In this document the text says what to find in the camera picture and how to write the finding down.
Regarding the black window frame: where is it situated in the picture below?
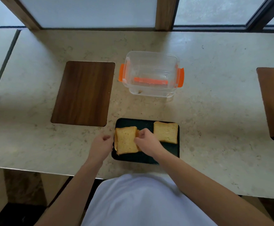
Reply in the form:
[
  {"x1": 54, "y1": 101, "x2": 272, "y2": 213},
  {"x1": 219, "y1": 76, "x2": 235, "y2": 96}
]
[{"x1": 172, "y1": 0, "x2": 274, "y2": 33}]

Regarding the toasted bread slice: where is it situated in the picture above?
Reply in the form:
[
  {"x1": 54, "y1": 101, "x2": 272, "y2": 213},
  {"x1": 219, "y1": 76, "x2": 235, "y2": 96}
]
[
  {"x1": 115, "y1": 126, "x2": 140, "y2": 155},
  {"x1": 114, "y1": 129, "x2": 142, "y2": 152},
  {"x1": 153, "y1": 121, "x2": 179, "y2": 144}
]

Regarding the person's right hand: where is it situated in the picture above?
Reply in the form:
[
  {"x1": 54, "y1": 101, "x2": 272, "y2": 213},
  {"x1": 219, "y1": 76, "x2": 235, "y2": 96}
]
[{"x1": 134, "y1": 128, "x2": 166, "y2": 159}]

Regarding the white shirt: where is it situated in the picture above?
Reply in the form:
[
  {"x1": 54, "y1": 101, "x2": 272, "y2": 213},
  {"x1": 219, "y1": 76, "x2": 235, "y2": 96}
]
[{"x1": 81, "y1": 173, "x2": 218, "y2": 226}]

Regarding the person's left forearm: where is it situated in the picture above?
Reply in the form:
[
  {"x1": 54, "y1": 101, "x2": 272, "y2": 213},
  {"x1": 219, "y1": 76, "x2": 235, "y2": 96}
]
[{"x1": 34, "y1": 160, "x2": 104, "y2": 226}]

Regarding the wooden window post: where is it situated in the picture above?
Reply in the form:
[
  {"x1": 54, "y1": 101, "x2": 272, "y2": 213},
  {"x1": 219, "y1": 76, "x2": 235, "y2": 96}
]
[
  {"x1": 155, "y1": 0, "x2": 177, "y2": 31},
  {"x1": 0, "y1": 0, "x2": 42, "y2": 30}
]

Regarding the brown table leg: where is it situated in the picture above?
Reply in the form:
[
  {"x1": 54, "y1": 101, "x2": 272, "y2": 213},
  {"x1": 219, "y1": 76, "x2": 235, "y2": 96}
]
[{"x1": 3, "y1": 169, "x2": 47, "y2": 207}]

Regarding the person's left hand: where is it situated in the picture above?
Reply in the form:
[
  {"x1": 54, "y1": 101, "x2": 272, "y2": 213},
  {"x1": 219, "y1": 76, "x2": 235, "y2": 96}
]
[{"x1": 87, "y1": 134, "x2": 114, "y2": 166}]

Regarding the dark green tray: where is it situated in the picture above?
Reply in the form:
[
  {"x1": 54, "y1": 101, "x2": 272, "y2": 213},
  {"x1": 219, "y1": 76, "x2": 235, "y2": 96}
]
[{"x1": 111, "y1": 118, "x2": 180, "y2": 165}]

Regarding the person's right forearm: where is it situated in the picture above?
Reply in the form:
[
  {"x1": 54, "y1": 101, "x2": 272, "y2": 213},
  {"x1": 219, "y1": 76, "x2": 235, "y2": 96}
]
[{"x1": 154, "y1": 150, "x2": 274, "y2": 226}]

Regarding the clear container with orange clips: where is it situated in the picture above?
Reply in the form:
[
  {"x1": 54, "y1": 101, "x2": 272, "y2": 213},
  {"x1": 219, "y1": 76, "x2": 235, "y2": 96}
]
[{"x1": 118, "y1": 51, "x2": 185, "y2": 98}]

